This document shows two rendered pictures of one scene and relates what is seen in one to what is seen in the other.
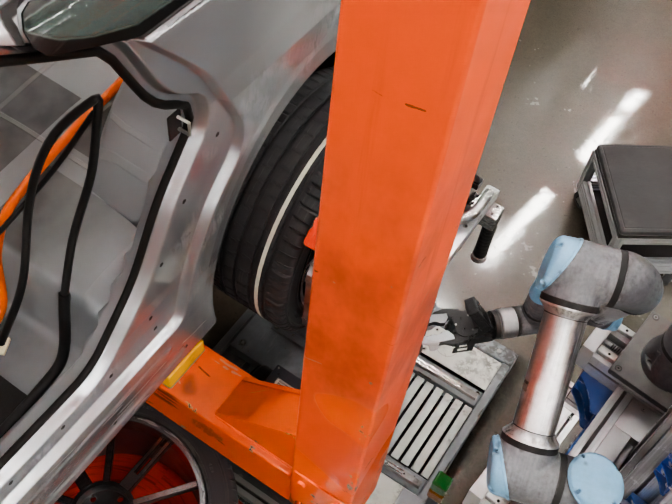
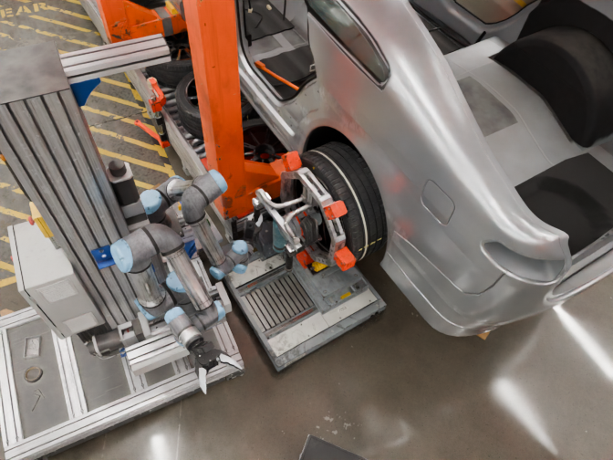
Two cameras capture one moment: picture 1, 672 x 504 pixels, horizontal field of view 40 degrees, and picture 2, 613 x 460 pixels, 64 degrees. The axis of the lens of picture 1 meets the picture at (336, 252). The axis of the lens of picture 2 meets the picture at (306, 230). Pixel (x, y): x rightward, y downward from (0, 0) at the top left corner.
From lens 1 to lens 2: 2.60 m
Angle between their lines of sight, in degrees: 59
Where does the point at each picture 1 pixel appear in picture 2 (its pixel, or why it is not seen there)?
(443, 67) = not seen: outside the picture
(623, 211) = (323, 444)
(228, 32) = (322, 51)
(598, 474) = (150, 199)
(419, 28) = not seen: outside the picture
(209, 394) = (278, 166)
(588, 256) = (207, 177)
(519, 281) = (325, 405)
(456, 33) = not seen: outside the picture
